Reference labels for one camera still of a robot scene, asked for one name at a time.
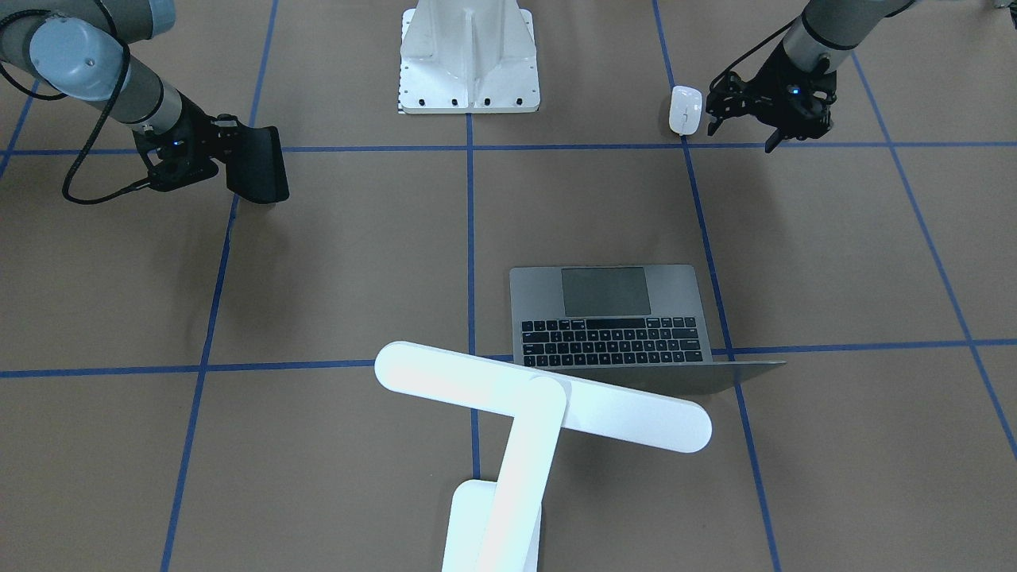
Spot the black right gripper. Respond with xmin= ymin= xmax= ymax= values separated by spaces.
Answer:
xmin=132 ymin=111 xmax=239 ymax=192

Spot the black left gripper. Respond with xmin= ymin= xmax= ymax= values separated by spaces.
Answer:
xmin=706 ymin=60 xmax=837 ymax=153

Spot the white computer mouse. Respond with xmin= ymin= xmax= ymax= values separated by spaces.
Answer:
xmin=668 ymin=85 xmax=702 ymax=135

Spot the black mouse pad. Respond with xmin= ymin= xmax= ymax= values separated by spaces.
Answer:
xmin=224 ymin=124 xmax=290 ymax=205

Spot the grey laptop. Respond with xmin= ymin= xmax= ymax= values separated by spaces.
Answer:
xmin=509 ymin=264 xmax=782 ymax=397

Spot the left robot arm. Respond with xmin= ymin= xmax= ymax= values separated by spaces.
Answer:
xmin=704 ymin=1 xmax=913 ymax=153

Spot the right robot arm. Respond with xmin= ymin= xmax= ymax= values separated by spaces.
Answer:
xmin=2 ymin=1 xmax=244 ymax=205

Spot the white desk lamp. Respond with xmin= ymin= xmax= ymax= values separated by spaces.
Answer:
xmin=374 ymin=341 xmax=713 ymax=571

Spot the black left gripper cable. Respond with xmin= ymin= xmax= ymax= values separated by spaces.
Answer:
xmin=709 ymin=20 xmax=795 ymax=92

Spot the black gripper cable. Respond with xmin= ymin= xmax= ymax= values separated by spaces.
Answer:
xmin=709 ymin=20 xmax=795 ymax=92
xmin=0 ymin=0 xmax=160 ymax=206

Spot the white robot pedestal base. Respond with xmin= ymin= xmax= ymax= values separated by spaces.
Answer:
xmin=397 ymin=1 xmax=541 ymax=114

